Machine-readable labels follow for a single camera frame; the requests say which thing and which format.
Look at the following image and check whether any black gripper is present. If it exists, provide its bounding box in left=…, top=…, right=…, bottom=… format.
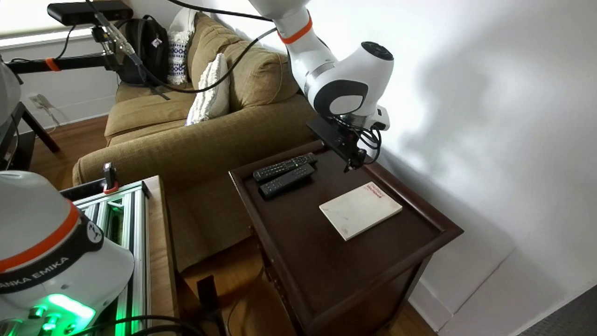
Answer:
left=346, top=122, right=385, bottom=170

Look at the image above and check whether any white paperback book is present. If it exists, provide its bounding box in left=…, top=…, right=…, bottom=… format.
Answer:
left=318, top=180, right=406, bottom=243

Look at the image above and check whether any plain black remote control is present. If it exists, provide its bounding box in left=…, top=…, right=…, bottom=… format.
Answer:
left=256, top=163, right=318, bottom=202

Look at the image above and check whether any black remote with many buttons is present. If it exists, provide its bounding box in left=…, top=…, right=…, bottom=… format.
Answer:
left=251, top=152, right=320, bottom=185

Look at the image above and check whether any dark brown wooden side table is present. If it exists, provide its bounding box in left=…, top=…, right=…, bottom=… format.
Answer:
left=227, top=140, right=467, bottom=336

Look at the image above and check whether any white throw pillow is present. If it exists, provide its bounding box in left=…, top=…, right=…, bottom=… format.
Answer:
left=184, top=51, right=234, bottom=127

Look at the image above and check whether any olive fabric sofa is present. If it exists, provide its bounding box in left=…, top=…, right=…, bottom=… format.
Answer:
left=70, top=10, right=327, bottom=277

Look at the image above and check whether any patterned grey white pillow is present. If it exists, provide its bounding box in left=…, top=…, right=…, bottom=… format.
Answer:
left=165, top=6, right=199, bottom=88

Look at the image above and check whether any wooden base platform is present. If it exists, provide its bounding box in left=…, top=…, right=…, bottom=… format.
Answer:
left=141, top=174, right=184, bottom=322

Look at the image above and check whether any black backpack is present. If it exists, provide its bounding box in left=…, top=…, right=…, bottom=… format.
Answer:
left=116, top=14, right=172, bottom=90

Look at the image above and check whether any black knob with red base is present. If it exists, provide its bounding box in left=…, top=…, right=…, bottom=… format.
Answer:
left=102, top=161, right=122, bottom=196

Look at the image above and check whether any black boom bar orange tape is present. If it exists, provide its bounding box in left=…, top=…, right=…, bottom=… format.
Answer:
left=5, top=53, right=122, bottom=75

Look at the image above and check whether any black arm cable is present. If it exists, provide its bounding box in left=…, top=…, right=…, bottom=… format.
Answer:
left=92, top=0, right=284, bottom=98

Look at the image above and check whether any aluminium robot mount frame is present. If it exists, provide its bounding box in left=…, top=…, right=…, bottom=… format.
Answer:
left=59, top=178, right=154, bottom=336

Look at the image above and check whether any black camera on boom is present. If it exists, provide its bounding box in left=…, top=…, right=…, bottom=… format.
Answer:
left=46, top=0, right=135, bottom=28

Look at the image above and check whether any white wall outlet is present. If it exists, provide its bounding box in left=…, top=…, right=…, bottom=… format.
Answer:
left=29, top=92, right=53, bottom=112

